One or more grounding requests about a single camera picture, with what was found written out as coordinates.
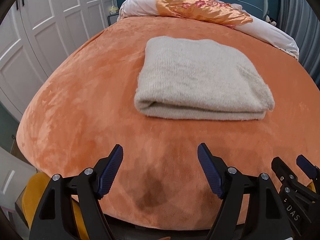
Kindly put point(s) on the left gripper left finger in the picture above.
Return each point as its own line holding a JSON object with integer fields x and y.
{"x": 55, "y": 214}

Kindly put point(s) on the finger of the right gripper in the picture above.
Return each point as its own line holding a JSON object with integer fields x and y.
{"x": 285, "y": 175}
{"x": 312, "y": 171}

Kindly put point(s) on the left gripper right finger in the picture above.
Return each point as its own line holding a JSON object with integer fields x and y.
{"x": 265, "y": 218}

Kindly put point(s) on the cream knit sweater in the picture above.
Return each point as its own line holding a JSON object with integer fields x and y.
{"x": 200, "y": 80}

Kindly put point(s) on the yellow garment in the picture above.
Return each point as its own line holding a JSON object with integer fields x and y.
{"x": 31, "y": 198}

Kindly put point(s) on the grey curtain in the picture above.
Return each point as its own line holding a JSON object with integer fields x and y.
{"x": 298, "y": 19}

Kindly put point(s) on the white panelled wardrobe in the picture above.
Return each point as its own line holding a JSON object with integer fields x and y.
{"x": 37, "y": 36}

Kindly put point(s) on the orange floral satin pillow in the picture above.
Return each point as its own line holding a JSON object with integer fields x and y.
{"x": 212, "y": 11}

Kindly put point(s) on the dark nightstand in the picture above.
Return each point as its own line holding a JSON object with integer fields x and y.
{"x": 112, "y": 18}

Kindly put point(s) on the yellow tissue box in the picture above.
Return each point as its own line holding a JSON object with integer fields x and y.
{"x": 113, "y": 10}

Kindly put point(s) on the white duvet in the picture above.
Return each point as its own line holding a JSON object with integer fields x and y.
{"x": 259, "y": 29}

